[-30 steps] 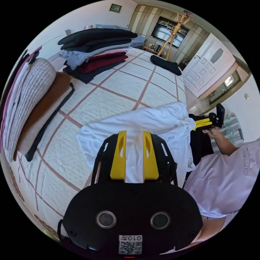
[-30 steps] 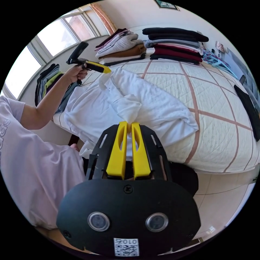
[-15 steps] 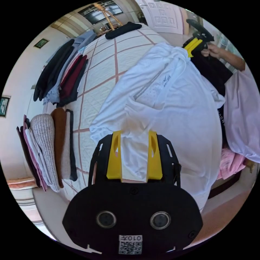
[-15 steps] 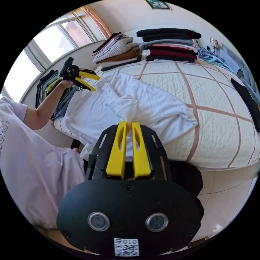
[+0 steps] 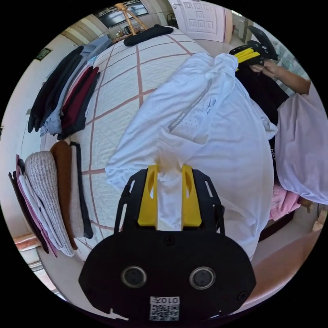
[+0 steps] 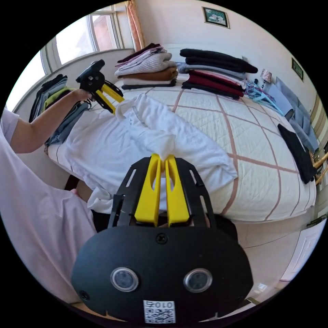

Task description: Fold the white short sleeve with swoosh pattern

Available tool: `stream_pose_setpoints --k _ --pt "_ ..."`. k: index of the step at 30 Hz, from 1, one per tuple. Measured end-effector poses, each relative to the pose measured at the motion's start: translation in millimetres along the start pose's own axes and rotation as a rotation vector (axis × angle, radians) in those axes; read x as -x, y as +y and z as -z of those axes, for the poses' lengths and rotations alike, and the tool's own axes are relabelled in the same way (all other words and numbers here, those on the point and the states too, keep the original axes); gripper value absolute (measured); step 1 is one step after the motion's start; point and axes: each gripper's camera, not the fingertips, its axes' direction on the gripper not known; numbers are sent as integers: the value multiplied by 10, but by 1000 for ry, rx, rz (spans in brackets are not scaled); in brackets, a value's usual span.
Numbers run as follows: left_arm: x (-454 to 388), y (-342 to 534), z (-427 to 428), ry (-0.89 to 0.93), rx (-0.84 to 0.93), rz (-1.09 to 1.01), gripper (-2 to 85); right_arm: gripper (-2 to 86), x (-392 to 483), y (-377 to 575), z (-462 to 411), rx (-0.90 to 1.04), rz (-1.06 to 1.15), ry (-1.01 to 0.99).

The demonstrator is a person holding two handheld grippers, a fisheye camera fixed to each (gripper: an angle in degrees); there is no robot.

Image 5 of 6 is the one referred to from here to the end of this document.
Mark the white panelled door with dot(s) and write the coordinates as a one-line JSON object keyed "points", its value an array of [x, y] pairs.
{"points": [[202, 18]]}

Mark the white short sleeve shirt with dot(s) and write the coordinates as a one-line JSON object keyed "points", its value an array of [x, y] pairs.
{"points": [[205, 143]]}

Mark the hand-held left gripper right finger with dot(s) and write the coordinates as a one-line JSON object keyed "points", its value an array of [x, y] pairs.
{"points": [[191, 207]]}

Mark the person's right hand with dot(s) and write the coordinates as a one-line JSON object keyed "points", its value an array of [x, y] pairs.
{"points": [[269, 69]]}

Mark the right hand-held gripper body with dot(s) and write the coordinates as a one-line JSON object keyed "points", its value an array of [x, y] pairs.
{"points": [[262, 55]]}

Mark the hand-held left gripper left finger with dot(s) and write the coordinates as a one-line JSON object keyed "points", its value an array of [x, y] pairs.
{"points": [[148, 205]]}

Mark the window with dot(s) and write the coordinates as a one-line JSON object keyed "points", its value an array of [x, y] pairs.
{"points": [[123, 14]]}

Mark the pile of knit clothes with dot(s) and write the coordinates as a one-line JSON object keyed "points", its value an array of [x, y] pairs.
{"points": [[43, 184]]}

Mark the person's right forearm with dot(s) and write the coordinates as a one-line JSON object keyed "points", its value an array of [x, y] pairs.
{"points": [[294, 82]]}

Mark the pile of black and pink clothes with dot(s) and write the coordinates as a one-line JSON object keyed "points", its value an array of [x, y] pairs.
{"points": [[264, 94]]}

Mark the pile of dark clothes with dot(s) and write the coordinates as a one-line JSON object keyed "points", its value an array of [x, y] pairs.
{"points": [[74, 102]]}

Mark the bed with checked white quilt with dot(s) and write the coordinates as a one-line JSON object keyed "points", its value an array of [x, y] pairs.
{"points": [[123, 77]]}

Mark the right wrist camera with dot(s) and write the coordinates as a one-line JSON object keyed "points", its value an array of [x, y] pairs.
{"points": [[267, 41]]}

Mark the black folded garment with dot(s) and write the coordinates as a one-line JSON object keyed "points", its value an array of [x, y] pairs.
{"points": [[148, 34]]}

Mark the wooden stand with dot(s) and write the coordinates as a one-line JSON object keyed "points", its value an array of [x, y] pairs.
{"points": [[130, 19]]}

